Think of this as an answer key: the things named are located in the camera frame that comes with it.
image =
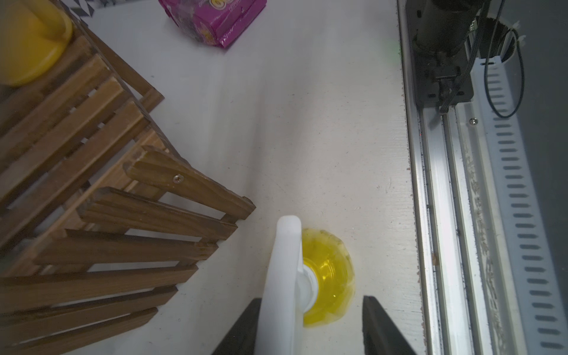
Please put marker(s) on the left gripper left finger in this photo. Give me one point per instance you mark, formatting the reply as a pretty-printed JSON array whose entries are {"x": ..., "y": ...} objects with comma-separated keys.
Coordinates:
[{"x": 241, "y": 337}]

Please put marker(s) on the wooden slatted shelf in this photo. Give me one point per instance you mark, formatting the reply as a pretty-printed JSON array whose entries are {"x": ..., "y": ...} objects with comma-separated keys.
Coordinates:
[{"x": 101, "y": 218}]

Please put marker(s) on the yellow spray bottle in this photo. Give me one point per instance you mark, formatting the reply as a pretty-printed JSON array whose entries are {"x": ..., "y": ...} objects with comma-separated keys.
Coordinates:
[{"x": 310, "y": 282}]

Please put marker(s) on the purple snack box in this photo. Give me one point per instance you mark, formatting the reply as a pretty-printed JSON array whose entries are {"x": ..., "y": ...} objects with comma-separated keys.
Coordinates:
[{"x": 216, "y": 23}]

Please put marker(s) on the aluminium front rail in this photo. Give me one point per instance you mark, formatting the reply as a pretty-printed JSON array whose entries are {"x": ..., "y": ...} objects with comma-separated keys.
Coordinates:
[{"x": 490, "y": 186}]

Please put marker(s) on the yellow watering can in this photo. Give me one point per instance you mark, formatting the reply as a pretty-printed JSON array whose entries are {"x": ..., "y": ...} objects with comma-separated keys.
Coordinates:
[{"x": 34, "y": 35}]

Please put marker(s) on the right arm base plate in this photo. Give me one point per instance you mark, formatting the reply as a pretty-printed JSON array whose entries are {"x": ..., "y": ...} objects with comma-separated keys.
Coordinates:
[{"x": 436, "y": 75}]

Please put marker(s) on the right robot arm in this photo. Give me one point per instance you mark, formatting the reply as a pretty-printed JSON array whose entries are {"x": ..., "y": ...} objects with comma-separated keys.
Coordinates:
[{"x": 439, "y": 27}]

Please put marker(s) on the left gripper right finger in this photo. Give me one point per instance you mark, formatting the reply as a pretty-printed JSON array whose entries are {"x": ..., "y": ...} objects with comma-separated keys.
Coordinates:
[{"x": 380, "y": 334}]

